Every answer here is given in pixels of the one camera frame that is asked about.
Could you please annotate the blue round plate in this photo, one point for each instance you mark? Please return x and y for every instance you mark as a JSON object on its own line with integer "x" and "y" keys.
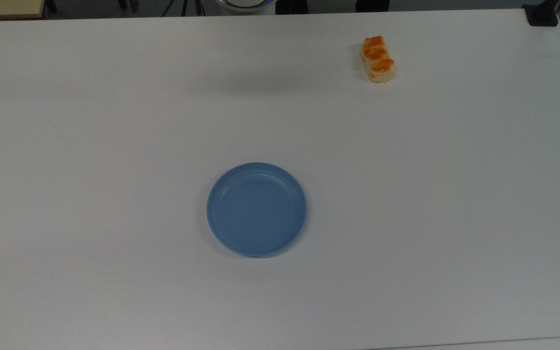
{"x": 256, "y": 210}

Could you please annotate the light wooden side table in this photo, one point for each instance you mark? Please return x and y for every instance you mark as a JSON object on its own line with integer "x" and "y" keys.
{"x": 5, "y": 8}

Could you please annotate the black tripod legs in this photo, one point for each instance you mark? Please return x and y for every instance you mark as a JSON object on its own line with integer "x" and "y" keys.
{"x": 185, "y": 7}

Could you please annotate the orange glazed bread loaf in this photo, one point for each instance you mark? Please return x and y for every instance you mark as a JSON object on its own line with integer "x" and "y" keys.
{"x": 378, "y": 59}

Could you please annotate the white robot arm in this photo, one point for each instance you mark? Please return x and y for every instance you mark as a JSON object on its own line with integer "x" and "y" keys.
{"x": 244, "y": 4}

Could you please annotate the black table clamp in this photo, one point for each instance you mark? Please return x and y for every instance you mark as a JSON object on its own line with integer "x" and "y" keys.
{"x": 542, "y": 14}

